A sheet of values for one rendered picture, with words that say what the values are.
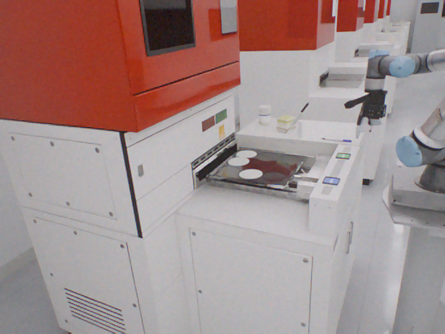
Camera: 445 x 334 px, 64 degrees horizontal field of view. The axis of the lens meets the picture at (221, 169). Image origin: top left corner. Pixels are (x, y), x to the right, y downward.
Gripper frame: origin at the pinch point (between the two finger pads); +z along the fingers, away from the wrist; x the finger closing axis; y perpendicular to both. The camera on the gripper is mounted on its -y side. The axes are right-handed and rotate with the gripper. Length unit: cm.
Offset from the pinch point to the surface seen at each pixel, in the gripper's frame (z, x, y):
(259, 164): 15.2, -24.5, -36.1
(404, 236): 96, 102, 4
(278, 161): 14.5, -16.8, -31.1
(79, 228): 32, -96, -74
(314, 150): 11.3, 0.6, -22.1
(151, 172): 5, -80, -45
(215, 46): -37, -37, -52
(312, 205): 14, -49, 4
